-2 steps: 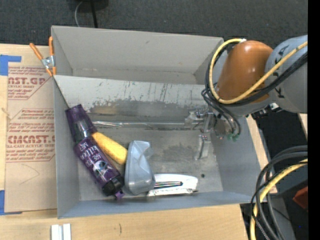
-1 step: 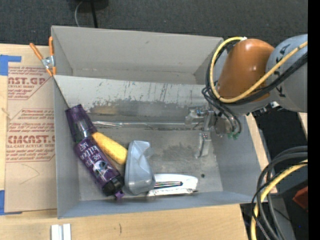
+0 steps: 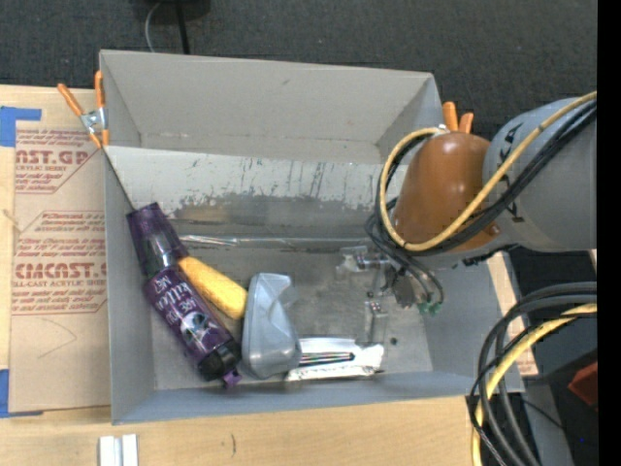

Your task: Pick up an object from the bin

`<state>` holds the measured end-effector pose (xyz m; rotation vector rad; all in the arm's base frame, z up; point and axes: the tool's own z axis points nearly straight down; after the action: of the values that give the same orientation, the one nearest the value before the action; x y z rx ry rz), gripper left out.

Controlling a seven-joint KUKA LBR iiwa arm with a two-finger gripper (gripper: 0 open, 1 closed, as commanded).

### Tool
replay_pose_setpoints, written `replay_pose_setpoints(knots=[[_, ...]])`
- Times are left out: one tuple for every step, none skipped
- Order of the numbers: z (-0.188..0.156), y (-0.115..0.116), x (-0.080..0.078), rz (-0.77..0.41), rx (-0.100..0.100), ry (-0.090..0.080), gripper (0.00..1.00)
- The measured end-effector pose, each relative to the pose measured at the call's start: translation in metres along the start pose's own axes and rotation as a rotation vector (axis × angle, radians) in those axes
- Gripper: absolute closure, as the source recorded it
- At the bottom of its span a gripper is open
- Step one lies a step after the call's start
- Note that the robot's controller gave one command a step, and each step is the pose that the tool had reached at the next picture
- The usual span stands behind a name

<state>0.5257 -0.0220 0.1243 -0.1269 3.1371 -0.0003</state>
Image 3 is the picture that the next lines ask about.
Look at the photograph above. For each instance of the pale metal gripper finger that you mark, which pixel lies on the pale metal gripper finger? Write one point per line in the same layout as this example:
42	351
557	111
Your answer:
377	321
358	261

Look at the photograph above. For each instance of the white packet with pen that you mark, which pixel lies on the white packet with pen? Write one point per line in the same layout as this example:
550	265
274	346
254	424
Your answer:
335	357

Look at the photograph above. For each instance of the grey plastic curved object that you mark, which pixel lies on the grey plastic curved object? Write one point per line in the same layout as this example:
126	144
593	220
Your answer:
268	338

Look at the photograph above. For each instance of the yellow toy corn cob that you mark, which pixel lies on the yellow toy corn cob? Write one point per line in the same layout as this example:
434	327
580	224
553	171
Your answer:
213	284

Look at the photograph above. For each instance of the grey metal bin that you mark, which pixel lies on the grey metal bin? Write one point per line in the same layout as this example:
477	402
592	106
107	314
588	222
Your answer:
271	114

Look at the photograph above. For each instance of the purple spray bottle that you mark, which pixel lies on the purple spray bottle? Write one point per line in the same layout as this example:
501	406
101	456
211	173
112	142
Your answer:
180	299

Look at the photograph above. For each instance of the brown cardboard board red print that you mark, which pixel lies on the brown cardboard board red print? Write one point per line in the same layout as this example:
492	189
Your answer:
58	347

